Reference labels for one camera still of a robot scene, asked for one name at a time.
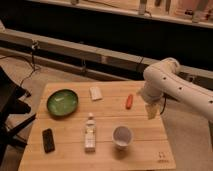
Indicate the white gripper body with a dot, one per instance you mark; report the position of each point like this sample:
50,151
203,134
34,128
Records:
150,94

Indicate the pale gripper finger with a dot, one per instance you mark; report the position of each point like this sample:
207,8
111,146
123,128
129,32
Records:
151,110

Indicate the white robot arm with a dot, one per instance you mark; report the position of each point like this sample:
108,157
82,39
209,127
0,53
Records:
162,77

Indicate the white paper cup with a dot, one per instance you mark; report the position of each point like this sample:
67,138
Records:
122,136

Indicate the white small box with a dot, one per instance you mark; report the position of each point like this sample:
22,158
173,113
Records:
95,93

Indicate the clear plastic bottle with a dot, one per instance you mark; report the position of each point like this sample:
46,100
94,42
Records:
90,134

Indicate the green round plate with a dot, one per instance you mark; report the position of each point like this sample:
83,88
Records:
62,103

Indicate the black smartphone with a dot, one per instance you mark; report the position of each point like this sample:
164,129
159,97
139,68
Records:
48,140

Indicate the black chair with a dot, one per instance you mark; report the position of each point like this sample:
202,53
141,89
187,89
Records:
10,103

